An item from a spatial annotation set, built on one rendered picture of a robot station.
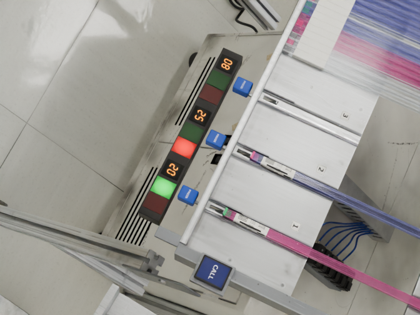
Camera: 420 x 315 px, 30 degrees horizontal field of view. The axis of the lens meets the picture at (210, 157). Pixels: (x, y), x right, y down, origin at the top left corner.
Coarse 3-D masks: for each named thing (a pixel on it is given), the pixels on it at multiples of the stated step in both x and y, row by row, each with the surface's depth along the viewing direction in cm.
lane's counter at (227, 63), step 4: (224, 56) 139; (228, 56) 139; (220, 60) 139; (224, 60) 139; (228, 60) 139; (232, 60) 139; (236, 60) 139; (220, 64) 139; (224, 64) 139; (228, 64) 139; (232, 64) 139; (236, 64) 139; (220, 68) 139; (224, 68) 139; (228, 68) 139; (232, 68) 139; (228, 72) 138
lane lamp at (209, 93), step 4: (204, 88) 137; (208, 88) 137; (212, 88) 137; (216, 88) 137; (204, 92) 137; (208, 92) 137; (212, 92) 137; (216, 92) 137; (220, 92) 137; (200, 96) 137; (204, 96) 137; (208, 96) 137; (212, 96) 137; (216, 96) 137; (220, 96) 137; (208, 100) 137; (212, 100) 137; (216, 100) 137; (216, 104) 137
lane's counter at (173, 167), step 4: (168, 160) 133; (168, 164) 133; (172, 164) 133; (176, 164) 133; (180, 164) 133; (164, 168) 133; (168, 168) 133; (172, 168) 133; (176, 168) 133; (180, 168) 133; (164, 172) 132; (168, 172) 132; (172, 172) 133; (176, 172) 133; (180, 172) 133; (168, 176) 132; (172, 176) 132; (176, 176) 132; (176, 180) 132
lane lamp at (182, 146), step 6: (180, 138) 134; (174, 144) 134; (180, 144) 134; (186, 144) 134; (192, 144) 134; (174, 150) 134; (180, 150) 134; (186, 150) 134; (192, 150) 134; (186, 156) 133
